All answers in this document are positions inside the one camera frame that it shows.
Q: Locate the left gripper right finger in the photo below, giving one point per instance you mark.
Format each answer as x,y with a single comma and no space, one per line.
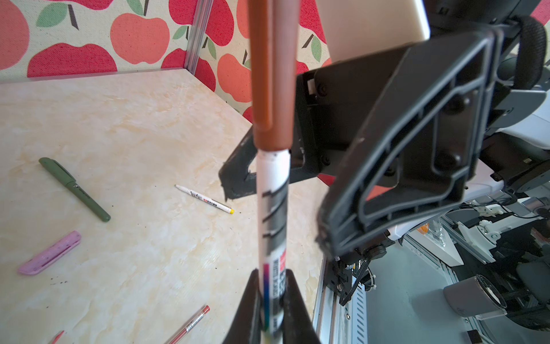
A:
297,325

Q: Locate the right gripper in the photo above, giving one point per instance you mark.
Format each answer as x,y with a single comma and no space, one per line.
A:
410,122

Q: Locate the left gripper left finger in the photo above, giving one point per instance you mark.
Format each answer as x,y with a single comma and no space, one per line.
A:
246,325

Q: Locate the white pen yellow tip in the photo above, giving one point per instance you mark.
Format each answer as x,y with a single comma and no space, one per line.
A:
205,199

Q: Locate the green pen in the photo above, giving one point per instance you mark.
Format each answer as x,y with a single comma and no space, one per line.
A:
70,183

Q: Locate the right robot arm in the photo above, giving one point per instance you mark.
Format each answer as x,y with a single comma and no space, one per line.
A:
520,87

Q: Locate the pink pen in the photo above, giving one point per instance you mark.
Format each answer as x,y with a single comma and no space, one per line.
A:
57,337

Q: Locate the pink pen cap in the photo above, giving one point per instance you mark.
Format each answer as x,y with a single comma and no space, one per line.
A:
51,255

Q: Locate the right aluminium corner post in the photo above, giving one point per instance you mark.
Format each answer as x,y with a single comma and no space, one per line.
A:
197,33

